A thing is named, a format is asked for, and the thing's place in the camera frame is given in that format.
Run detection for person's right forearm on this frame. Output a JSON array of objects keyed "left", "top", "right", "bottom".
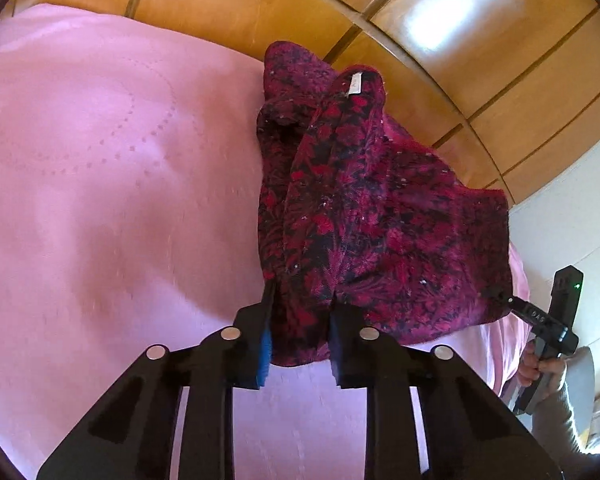
[{"left": 529, "top": 346, "right": 597, "bottom": 480}]

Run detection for pink bed sheet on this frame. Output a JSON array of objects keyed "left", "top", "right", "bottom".
[{"left": 0, "top": 2, "right": 532, "bottom": 480}]

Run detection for person's right hand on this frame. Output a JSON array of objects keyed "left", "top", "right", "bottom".
[{"left": 517, "top": 342, "right": 567, "bottom": 393}]

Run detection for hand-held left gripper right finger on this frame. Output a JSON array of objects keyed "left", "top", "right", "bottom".
[{"left": 328, "top": 302, "right": 563, "bottom": 480}]

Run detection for red black patterned knit garment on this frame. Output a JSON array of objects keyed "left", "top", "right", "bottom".
[{"left": 256, "top": 41, "right": 512, "bottom": 367}]

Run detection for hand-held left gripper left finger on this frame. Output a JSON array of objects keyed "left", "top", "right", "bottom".
[{"left": 36, "top": 280, "right": 279, "bottom": 480}]

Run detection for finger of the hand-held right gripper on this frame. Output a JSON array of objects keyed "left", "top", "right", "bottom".
[{"left": 482, "top": 286, "right": 548, "bottom": 333}]

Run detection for wooden panelled wardrobe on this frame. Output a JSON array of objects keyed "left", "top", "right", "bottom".
[{"left": 5, "top": 0, "right": 600, "bottom": 206}]

